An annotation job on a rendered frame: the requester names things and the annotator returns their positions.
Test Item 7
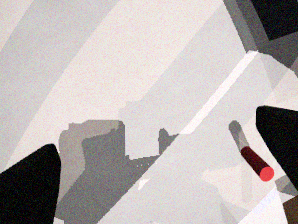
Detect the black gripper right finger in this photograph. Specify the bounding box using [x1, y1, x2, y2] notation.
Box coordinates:
[255, 105, 298, 190]

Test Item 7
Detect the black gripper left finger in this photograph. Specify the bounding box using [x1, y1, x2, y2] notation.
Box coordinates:
[0, 143, 61, 224]

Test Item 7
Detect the red peg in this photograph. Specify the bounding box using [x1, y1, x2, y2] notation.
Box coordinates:
[241, 147, 274, 181]

